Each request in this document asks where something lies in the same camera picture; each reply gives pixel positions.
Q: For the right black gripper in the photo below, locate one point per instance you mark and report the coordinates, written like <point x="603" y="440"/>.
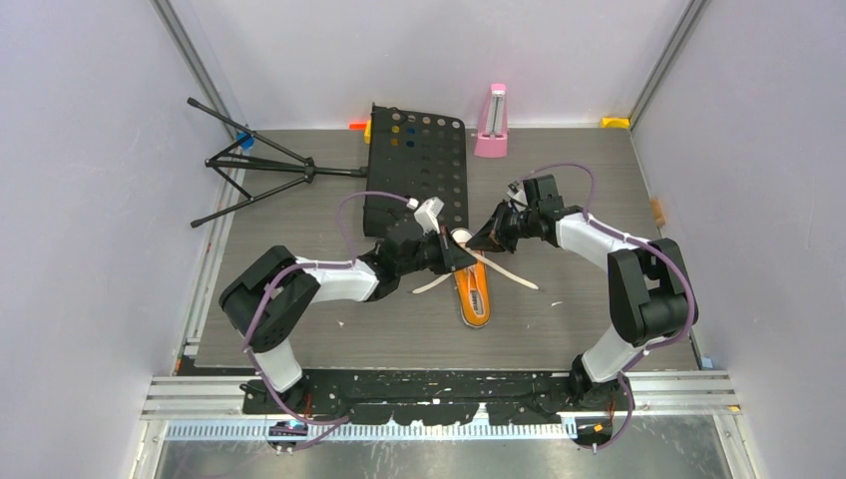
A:
<point x="487" y="239"/>

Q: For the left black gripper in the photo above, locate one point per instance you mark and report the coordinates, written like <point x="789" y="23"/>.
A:
<point x="451" y="254"/>

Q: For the white shoelace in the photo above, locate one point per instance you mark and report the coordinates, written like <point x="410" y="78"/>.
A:
<point x="488" y="262"/>

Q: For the orange canvas sneaker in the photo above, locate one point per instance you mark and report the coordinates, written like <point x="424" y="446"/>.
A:
<point x="472" y="286"/>

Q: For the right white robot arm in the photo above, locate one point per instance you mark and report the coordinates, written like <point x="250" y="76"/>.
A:
<point x="651" y="300"/>

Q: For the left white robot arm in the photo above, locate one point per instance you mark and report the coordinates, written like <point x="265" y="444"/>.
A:
<point x="267" y="301"/>

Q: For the pink metronome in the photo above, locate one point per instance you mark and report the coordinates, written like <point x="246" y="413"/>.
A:
<point x="492" y="129"/>

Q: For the black perforated music stand desk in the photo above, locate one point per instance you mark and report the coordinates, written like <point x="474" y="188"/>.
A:
<point x="420" y="155"/>

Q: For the yellow orange toy block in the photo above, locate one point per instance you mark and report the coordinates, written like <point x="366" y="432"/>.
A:
<point x="365" y="128"/>

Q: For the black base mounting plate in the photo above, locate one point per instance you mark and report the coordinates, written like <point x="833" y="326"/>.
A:
<point x="436" y="397"/>

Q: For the yellow corner block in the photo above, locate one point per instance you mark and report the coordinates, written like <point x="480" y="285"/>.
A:
<point x="615" y="123"/>

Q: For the black tripod stand legs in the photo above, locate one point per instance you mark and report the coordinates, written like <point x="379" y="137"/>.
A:
<point x="230" y="159"/>

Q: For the blue clip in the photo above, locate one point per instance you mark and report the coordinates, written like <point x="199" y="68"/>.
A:
<point x="244" y="141"/>

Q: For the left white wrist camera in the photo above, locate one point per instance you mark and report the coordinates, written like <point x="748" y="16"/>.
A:
<point x="425" y="213"/>

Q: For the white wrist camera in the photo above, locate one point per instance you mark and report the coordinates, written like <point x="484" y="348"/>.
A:
<point x="517" y="197"/>
<point x="425" y="213"/>

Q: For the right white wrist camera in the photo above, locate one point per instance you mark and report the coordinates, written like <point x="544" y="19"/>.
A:
<point x="517" y="197"/>

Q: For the aluminium frame rail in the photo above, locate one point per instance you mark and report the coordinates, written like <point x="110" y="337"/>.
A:
<point x="212" y="408"/>

